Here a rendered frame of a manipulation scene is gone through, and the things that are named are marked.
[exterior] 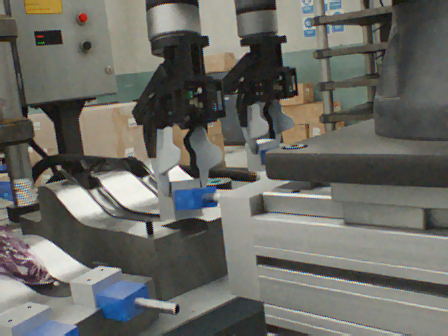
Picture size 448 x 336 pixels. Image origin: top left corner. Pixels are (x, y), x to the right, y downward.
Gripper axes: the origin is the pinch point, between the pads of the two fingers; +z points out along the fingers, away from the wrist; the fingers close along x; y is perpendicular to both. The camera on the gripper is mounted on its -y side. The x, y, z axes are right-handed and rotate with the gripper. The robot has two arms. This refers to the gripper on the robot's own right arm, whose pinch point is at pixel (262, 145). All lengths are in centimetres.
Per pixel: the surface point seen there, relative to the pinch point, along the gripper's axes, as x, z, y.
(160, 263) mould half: -35.4, 9.6, 14.2
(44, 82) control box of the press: -10, -18, -73
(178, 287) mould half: -33.2, 13.8, 14.2
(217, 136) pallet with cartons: 313, 51, -385
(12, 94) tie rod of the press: -24, -16, -60
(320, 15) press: 318, -56, -232
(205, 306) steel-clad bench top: -33.3, 15.0, 20.0
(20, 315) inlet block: -57, 7, 21
